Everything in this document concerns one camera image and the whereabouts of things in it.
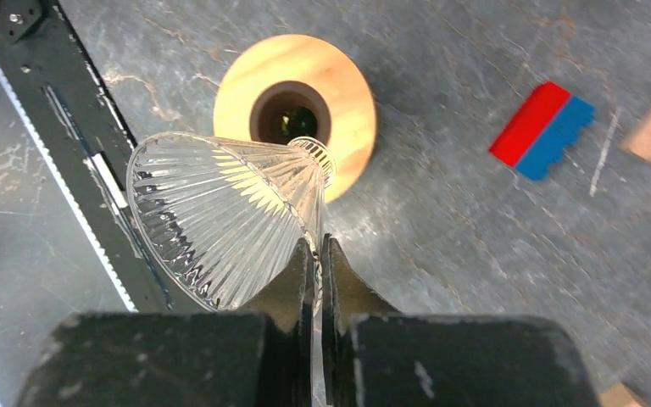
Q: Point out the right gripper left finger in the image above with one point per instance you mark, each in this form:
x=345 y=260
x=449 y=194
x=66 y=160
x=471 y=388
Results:
x=257 y=355

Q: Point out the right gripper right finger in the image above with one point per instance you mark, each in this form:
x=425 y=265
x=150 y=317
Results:
x=376 y=355

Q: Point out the clear glass dripper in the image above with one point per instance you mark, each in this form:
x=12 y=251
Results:
x=222 y=216

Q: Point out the wooden ring holder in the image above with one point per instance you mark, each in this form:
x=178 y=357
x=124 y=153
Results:
x=284 y=72

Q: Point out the small wooden cube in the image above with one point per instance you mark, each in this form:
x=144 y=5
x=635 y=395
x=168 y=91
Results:
x=619 y=395

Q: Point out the red blue block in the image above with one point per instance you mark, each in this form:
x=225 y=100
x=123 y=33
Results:
x=545 y=125

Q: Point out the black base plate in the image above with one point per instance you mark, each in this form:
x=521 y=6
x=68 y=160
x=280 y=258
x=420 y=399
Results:
x=84 y=140

